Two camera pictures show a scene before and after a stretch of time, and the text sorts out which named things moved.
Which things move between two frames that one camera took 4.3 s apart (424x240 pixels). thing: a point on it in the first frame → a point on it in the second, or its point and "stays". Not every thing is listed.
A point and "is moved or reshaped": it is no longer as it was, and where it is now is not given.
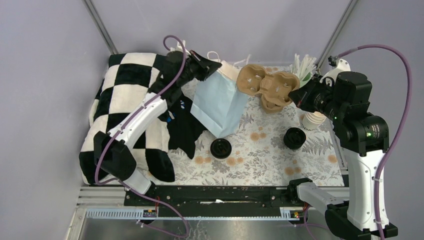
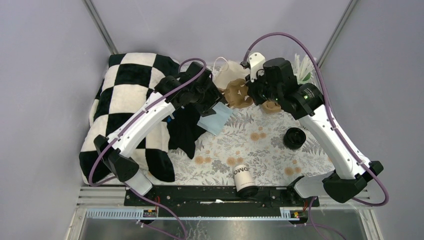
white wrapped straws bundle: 302,69 stays
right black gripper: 315,84 → 251,86
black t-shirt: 184,128 stays
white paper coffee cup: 218,160 → 243,177
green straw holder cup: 306,80 stays
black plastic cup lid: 220,148 → 247,192
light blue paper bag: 219,102 is moved or reshaped
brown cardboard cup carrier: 275,86 is moved or reshaped
